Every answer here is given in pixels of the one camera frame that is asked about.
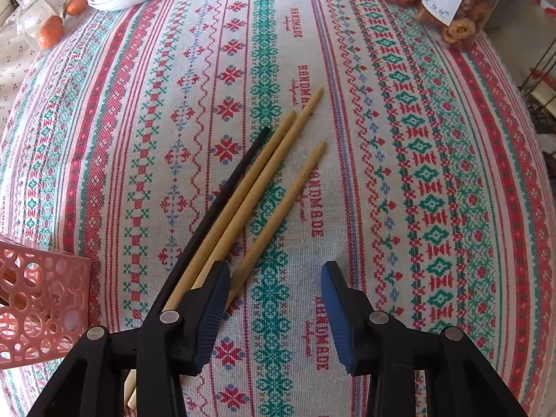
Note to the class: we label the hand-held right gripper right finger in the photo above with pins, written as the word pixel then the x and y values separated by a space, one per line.
pixel 336 308

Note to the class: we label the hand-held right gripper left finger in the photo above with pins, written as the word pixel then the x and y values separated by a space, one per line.
pixel 213 308

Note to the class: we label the black chopstick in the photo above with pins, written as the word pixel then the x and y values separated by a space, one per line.
pixel 234 178

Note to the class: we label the pink perforated plastic basket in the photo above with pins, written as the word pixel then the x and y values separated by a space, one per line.
pixel 52 312

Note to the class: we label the white floral tablecloth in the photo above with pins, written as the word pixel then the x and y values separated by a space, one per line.
pixel 17 74

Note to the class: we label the small tangerine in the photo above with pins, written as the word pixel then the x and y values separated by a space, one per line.
pixel 51 37
pixel 76 4

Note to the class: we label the jar of dried hawthorn slices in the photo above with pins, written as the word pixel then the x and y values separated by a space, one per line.
pixel 469 4

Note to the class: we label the bamboo lid glass jar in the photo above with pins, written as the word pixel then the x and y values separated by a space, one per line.
pixel 34 4

